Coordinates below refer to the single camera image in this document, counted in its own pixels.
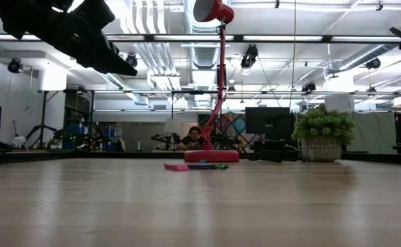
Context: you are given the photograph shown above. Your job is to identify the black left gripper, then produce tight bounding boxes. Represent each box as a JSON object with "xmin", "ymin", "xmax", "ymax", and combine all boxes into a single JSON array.
[{"xmin": 49, "ymin": 0, "xmax": 138, "ymax": 77}]

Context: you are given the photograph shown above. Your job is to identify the green curtain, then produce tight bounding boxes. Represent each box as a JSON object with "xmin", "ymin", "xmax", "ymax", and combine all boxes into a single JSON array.
[{"xmin": 349, "ymin": 111, "xmax": 398, "ymax": 154}]

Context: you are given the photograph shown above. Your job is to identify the potted green artificial plant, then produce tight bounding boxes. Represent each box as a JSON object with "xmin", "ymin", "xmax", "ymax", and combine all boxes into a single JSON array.
[{"xmin": 291, "ymin": 104, "xmax": 356, "ymax": 163}]

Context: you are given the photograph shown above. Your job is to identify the black background robot arms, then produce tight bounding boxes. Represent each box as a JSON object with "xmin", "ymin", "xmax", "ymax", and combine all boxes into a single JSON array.
[
  {"xmin": 25, "ymin": 123, "xmax": 60, "ymax": 148},
  {"xmin": 151, "ymin": 132, "xmax": 184, "ymax": 151},
  {"xmin": 210, "ymin": 132, "xmax": 246, "ymax": 154}
]

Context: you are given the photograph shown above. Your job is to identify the white shade table lamp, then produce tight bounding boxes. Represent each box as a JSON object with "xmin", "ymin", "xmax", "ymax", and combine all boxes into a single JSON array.
[{"xmin": 162, "ymin": 118, "xmax": 182, "ymax": 152}]

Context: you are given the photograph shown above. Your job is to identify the black monitor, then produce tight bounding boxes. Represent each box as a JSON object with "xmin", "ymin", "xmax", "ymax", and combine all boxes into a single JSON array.
[{"xmin": 245, "ymin": 106, "xmax": 292, "ymax": 141}]

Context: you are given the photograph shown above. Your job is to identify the pink clip box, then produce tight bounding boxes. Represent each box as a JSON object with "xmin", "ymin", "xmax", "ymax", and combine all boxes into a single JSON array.
[{"xmin": 163, "ymin": 163, "xmax": 190, "ymax": 172}]

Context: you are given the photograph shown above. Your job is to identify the colourful patchwork panel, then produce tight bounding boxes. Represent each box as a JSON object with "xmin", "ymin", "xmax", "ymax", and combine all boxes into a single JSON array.
[{"xmin": 198, "ymin": 112, "xmax": 265, "ymax": 152}]

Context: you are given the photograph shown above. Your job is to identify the white bundle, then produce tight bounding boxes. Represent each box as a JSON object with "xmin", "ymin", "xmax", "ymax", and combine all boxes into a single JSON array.
[{"xmin": 10, "ymin": 135, "xmax": 28, "ymax": 150}]

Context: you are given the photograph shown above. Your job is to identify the black hanging studio light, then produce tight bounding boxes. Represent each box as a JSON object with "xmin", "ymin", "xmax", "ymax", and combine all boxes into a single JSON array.
[{"xmin": 240, "ymin": 44, "xmax": 259, "ymax": 69}]

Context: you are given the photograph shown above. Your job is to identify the red desk lamp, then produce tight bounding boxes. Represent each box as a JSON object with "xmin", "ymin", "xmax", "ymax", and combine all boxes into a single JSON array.
[{"xmin": 183, "ymin": 0, "xmax": 241, "ymax": 163}]

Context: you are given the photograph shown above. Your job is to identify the thin black hanging cable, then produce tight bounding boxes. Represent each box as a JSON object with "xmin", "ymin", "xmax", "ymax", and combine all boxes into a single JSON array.
[{"xmin": 288, "ymin": 0, "xmax": 297, "ymax": 110}]

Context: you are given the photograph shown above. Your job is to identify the person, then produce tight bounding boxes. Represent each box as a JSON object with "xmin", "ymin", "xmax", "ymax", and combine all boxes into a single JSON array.
[{"xmin": 178, "ymin": 126, "xmax": 204, "ymax": 151}]

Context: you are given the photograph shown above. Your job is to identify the black ceiling spotlight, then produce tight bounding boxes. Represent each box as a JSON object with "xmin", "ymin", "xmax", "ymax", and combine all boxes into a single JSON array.
[
  {"xmin": 7, "ymin": 58, "xmax": 23, "ymax": 74},
  {"xmin": 365, "ymin": 57, "xmax": 382, "ymax": 70},
  {"xmin": 301, "ymin": 81, "xmax": 317, "ymax": 94},
  {"xmin": 125, "ymin": 53, "xmax": 138, "ymax": 69}
]

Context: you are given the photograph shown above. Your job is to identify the black rack frame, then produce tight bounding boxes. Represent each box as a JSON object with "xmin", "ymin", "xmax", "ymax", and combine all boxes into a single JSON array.
[{"xmin": 37, "ymin": 89, "xmax": 97, "ymax": 152}]

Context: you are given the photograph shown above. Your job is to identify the blue storage bins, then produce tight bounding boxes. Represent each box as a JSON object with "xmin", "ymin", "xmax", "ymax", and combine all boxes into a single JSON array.
[{"xmin": 62, "ymin": 125, "xmax": 122, "ymax": 152}]

